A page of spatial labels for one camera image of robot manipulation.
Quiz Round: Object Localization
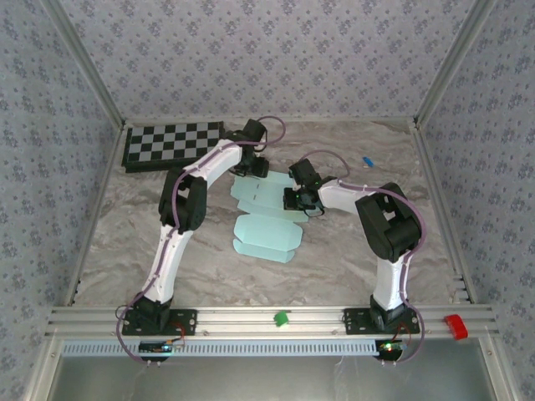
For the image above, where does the aluminium table side rail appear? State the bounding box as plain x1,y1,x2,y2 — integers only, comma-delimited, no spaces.
64,124,126,306
411,124,477,304

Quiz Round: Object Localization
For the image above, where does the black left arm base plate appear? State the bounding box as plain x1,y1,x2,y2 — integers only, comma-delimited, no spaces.
121,307,198,337

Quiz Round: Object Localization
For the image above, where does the aluminium table rear rail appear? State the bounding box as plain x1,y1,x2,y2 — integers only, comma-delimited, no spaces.
124,118,417,125

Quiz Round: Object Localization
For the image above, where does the black and grey checkerboard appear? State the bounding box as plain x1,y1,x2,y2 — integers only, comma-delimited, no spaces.
120,120,227,175

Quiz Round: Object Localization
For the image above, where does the grey slotted cable duct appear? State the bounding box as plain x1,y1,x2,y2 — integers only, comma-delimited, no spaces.
61,338,384,358

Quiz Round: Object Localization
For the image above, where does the aluminium frame post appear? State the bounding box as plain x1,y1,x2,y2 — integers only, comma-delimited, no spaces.
41,0,127,129
412,0,501,129

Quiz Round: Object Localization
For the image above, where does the aluminium mounting rail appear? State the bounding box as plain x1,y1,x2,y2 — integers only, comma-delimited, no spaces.
44,304,501,338

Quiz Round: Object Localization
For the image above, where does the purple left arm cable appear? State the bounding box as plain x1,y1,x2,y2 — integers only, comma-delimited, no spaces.
115,115,287,368

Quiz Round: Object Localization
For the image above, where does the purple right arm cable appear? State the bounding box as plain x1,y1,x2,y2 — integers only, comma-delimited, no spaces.
303,150,426,368

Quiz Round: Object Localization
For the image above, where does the red plastic clip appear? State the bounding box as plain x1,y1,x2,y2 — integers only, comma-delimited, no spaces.
443,313,469,340

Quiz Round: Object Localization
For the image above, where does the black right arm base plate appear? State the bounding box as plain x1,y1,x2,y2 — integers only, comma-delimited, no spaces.
343,307,420,335

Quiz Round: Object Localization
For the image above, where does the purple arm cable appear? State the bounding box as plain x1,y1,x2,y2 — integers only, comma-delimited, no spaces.
303,150,426,368
115,115,287,368

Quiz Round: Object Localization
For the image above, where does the light blue paper box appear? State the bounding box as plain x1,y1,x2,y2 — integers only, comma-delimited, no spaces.
228,169,311,265

